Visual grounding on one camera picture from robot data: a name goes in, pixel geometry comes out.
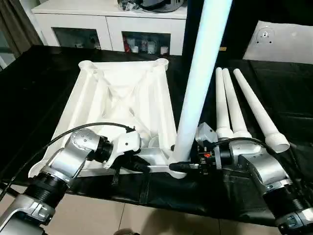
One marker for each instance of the small white cup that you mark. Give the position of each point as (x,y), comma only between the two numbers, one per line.
(135,49)
(164,50)

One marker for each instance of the grey round bag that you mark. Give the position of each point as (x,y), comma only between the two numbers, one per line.
(161,5)

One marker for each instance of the white sideboard cabinet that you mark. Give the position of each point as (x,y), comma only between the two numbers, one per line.
(80,19)

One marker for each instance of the black bundle in plastic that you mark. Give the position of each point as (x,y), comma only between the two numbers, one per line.
(128,5)

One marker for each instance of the black cabinet with gold label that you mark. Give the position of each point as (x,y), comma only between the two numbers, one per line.
(234,24)

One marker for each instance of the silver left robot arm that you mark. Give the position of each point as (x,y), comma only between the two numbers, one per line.
(66,159)

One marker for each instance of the grey curtain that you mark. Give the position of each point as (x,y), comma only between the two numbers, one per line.
(14,29)

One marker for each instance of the red packet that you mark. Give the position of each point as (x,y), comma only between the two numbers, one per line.
(127,45)

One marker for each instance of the white plastic table top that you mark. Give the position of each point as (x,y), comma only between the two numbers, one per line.
(117,80)

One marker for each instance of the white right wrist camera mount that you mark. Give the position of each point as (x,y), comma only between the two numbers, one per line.
(205,133)

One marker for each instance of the black table mat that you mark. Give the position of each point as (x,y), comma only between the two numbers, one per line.
(36,110)

